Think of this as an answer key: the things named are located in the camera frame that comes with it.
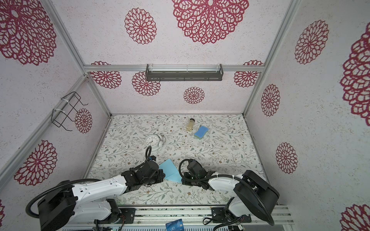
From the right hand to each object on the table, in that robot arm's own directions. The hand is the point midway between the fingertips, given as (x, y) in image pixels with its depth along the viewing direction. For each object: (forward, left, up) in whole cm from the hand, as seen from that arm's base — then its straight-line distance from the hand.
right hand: (181, 176), depth 86 cm
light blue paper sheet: (+5, +8, -4) cm, 10 cm away
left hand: (-2, +9, +3) cm, 10 cm away
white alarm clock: (+23, +20, +3) cm, 30 cm away
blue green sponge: (+35, -13, -1) cm, 38 cm away
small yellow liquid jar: (+41, -4, +1) cm, 42 cm away
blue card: (-24, +1, -1) cm, 24 cm away
